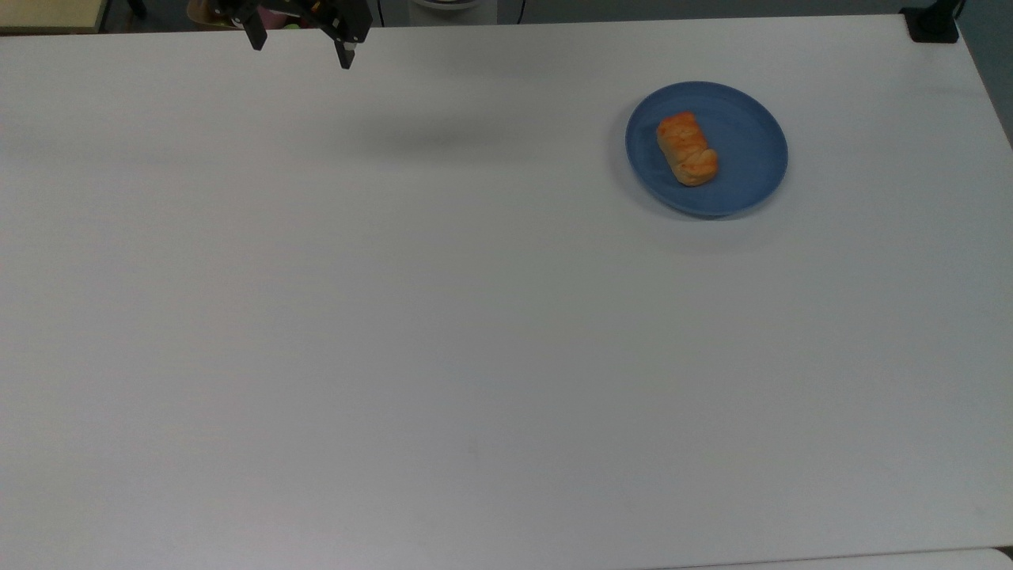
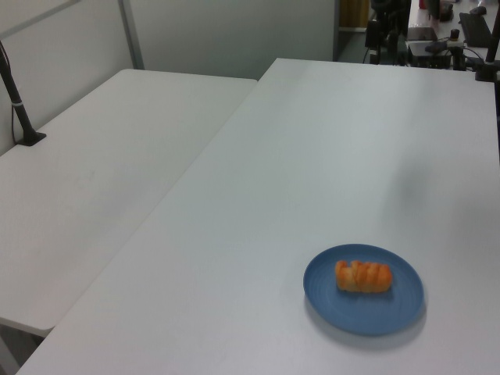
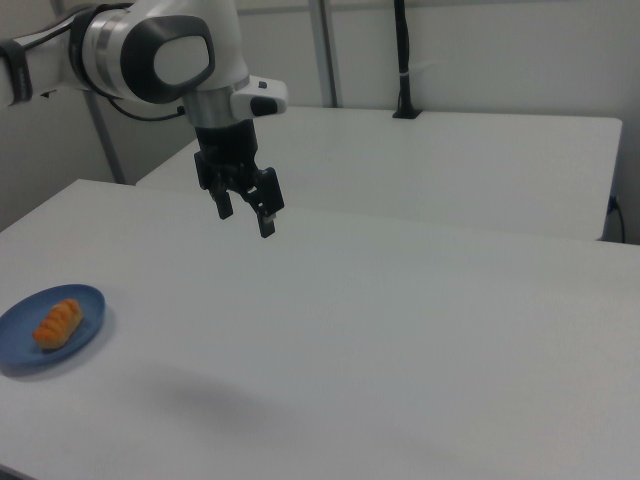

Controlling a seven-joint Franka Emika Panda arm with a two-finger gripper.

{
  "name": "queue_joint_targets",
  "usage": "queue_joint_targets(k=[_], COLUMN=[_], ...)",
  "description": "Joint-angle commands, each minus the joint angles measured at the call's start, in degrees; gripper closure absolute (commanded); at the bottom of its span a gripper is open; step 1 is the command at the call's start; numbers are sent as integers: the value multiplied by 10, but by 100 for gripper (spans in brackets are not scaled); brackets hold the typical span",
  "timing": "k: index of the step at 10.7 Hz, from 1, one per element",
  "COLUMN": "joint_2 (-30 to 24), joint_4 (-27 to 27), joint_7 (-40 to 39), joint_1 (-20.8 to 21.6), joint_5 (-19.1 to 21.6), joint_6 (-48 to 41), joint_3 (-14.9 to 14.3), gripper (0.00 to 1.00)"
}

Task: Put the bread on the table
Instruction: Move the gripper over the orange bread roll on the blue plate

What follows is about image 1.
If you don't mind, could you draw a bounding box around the orange bread roll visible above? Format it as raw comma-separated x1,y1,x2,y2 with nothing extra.
656,112,719,188

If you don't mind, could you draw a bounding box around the blue round plate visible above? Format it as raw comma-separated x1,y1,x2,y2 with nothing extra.
625,81,789,219

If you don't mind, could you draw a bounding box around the beige wooden table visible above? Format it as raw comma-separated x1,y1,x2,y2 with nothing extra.
0,0,109,35

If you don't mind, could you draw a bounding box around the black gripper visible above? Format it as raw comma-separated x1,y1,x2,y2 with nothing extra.
210,0,373,70

